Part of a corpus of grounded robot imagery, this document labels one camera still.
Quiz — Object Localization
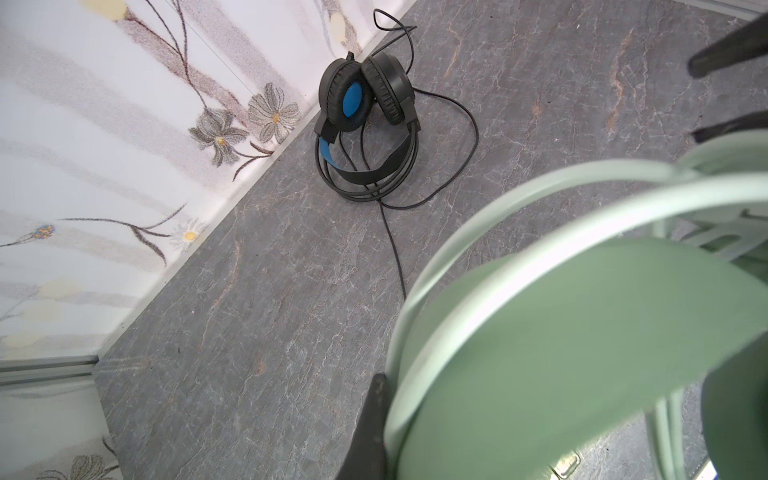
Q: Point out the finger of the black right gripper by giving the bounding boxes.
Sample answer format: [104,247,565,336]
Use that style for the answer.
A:
[687,13,768,78]
[692,110,768,143]

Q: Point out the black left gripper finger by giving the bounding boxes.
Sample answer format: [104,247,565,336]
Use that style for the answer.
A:
[336,373,390,480]

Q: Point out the mint green headphones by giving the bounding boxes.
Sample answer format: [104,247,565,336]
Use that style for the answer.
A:
[384,130,767,479]

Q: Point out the black headphone cable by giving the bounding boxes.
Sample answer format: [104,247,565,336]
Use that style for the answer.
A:
[359,8,481,301]

